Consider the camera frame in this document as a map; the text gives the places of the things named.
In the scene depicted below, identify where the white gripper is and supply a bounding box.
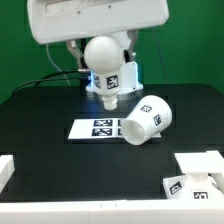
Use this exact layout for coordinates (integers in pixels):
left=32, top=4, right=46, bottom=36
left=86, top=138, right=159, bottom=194
left=27, top=0, right=169, bottom=68

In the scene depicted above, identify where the white lamp bulb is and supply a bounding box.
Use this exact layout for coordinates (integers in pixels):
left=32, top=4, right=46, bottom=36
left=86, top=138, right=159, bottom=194
left=84, top=36, right=124, bottom=110

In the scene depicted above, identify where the white lamp base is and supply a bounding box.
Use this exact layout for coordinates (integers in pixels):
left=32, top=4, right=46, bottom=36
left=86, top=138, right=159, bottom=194
left=163, top=151, right=224, bottom=200

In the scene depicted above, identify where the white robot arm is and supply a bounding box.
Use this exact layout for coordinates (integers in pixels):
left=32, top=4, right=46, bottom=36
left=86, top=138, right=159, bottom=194
left=27, top=0, right=169, bottom=103

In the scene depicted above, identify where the white lamp shade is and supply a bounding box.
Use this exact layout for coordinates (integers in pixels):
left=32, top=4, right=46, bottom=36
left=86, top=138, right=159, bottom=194
left=121, top=95, right=172, bottom=145

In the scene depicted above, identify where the white marker plate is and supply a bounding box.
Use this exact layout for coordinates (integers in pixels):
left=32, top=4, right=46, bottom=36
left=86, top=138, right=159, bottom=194
left=67, top=118, right=161, bottom=141

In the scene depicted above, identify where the black camera stand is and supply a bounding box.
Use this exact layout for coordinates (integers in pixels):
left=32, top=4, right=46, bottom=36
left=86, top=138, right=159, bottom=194
left=80, top=38, right=89, bottom=96

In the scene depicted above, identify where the grey cable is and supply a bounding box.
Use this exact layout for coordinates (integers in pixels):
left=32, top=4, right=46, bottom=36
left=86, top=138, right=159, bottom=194
left=45, top=43, right=72, bottom=87

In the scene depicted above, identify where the black cable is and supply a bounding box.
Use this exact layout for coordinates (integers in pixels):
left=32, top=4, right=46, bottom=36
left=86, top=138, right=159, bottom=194
left=12, top=69, right=88, bottom=96

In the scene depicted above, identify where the white left wall block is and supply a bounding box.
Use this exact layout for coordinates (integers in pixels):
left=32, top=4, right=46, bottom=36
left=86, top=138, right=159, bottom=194
left=0, top=155, right=15, bottom=193

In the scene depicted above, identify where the white wall block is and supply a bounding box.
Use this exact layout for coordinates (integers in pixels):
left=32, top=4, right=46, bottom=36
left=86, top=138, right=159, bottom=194
left=208, top=151, right=224, bottom=195
left=0, top=155, right=15, bottom=193

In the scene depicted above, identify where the white right wall block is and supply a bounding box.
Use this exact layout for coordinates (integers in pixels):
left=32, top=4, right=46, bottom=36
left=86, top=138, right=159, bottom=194
left=208, top=151, right=224, bottom=195

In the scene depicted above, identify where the white front wall bar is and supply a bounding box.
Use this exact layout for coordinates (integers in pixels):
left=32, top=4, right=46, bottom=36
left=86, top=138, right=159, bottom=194
left=0, top=200, right=224, bottom=224

